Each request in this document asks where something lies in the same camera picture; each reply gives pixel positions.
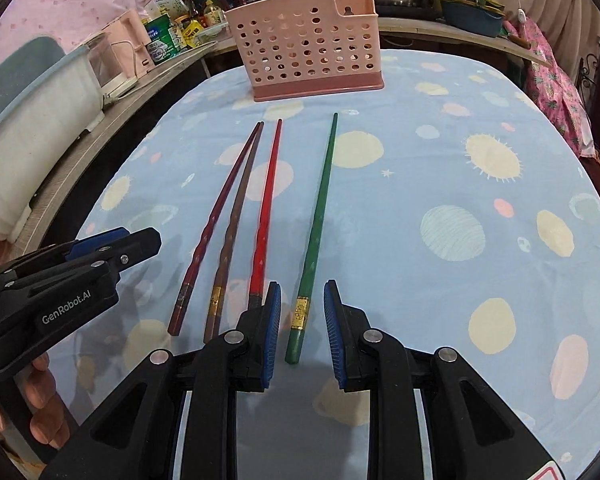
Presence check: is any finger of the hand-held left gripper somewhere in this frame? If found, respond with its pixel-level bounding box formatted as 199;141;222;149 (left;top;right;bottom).
65;226;162;281
0;228;132;283

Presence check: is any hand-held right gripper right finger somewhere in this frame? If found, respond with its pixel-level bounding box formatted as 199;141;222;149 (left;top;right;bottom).
323;280;556;480

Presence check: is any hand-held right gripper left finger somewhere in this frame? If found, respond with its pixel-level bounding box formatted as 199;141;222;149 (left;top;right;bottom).
40;281;282;480

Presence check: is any dark red twisted chopstick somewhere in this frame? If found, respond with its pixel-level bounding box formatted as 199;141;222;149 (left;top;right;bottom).
167;121;266;337

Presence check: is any brown twisted chopstick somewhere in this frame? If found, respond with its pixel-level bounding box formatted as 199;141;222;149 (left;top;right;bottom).
203;122;265;343

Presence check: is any green chopstick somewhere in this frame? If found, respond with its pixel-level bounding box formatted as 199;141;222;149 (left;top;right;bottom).
284;112;339;366

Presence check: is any pink perforated utensil basket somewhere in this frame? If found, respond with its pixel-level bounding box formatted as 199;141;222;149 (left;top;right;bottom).
226;0;385;104

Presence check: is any person's left hand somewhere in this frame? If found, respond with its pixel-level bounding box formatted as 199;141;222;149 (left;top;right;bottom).
0;350;75;453

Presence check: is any wooden side counter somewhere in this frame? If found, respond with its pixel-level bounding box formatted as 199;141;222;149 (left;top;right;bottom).
30;41;222;227

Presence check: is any white tub with teal lid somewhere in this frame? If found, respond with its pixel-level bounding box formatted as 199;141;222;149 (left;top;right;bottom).
0;35;107;242

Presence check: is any green packet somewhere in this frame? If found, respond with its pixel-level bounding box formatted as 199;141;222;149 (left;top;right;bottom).
146;14;182;62

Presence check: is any yellow packet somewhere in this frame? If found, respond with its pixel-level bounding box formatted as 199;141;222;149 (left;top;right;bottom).
180;20;204;49

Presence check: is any clear glass container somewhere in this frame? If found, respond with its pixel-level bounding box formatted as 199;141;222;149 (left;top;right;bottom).
195;24;229;44

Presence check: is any white carton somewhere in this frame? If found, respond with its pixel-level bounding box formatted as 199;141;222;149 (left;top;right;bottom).
144;0;189;22

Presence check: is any pink dotted cloth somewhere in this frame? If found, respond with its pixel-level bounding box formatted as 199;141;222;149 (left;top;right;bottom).
0;0;182;63

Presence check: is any yellow oil bottle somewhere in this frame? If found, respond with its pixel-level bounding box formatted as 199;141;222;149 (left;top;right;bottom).
202;0;222;29

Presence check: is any wooden shelf board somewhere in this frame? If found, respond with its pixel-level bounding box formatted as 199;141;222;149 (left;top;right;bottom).
205;16;552;69

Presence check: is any black induction cooker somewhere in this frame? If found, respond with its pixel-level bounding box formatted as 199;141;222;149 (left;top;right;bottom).
375;2;437;19

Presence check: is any pink floral garment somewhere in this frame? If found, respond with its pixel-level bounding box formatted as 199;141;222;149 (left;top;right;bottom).
521;16;597;157

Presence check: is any blue plastic basin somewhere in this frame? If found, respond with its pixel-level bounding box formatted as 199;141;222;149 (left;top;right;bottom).
439;0;507;39

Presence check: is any black metal rack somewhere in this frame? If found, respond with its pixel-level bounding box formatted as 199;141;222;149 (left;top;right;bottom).
577;56;600;92

